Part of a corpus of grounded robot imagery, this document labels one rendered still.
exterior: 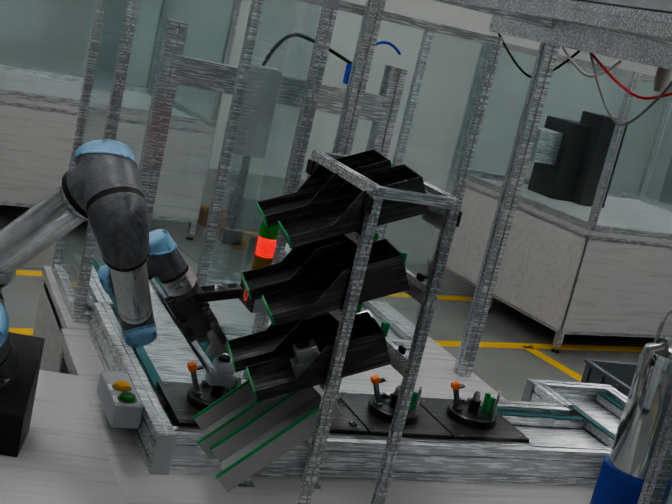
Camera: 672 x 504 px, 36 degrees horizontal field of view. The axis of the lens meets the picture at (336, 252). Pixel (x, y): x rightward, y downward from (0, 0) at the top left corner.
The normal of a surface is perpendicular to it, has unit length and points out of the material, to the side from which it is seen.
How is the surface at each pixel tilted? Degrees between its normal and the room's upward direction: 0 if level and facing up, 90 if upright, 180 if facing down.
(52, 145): 90
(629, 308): 90
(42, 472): 0
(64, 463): 0
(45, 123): 90
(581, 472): 90
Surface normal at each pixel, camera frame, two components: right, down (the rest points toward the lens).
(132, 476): 0.22, -0.95
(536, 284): -0.84, -0.07
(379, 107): 0.37, 0.29
